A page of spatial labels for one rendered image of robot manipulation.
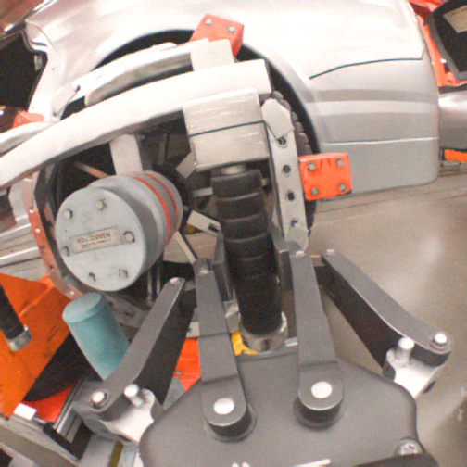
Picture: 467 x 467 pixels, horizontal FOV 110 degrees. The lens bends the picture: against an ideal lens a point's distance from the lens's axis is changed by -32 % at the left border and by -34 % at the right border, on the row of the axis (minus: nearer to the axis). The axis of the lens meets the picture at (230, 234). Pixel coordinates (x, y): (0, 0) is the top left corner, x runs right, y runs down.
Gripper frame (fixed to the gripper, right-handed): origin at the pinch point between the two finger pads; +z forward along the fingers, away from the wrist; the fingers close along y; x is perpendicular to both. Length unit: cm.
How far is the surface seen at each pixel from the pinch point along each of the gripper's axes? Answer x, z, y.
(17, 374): -25, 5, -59
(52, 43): 63, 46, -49
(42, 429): -49, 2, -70
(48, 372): -45, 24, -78
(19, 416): -45, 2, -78
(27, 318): -17, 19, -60
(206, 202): -5, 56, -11
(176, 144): 15, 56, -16
